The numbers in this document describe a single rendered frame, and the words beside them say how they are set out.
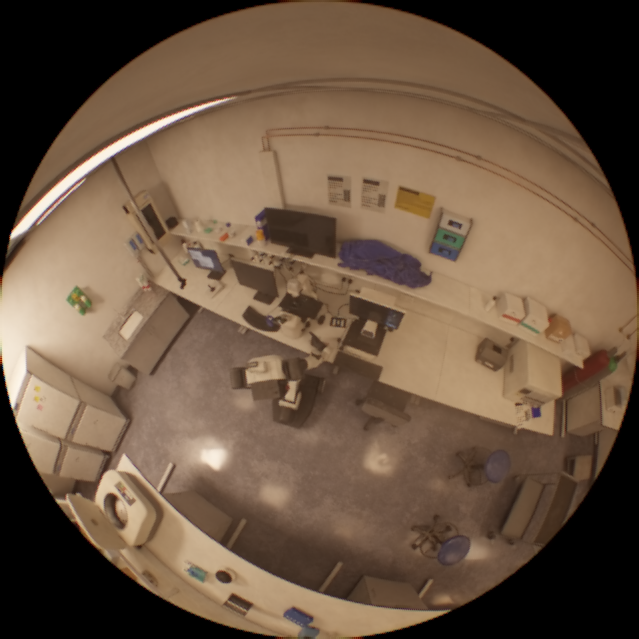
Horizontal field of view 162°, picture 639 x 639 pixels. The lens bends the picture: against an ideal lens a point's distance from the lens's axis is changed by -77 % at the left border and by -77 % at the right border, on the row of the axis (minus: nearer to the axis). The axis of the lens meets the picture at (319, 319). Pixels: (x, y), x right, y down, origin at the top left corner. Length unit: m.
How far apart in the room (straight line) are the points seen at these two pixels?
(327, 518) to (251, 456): 1.13
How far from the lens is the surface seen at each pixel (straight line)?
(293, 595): 2.24
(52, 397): 3.30
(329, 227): 1.93
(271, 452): 2.76
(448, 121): 1.71
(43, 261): 3.45
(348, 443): 2.67
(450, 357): 2.38
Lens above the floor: 2.67
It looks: 57 degrees down
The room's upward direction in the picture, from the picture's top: 6 degrees counter-clockwise
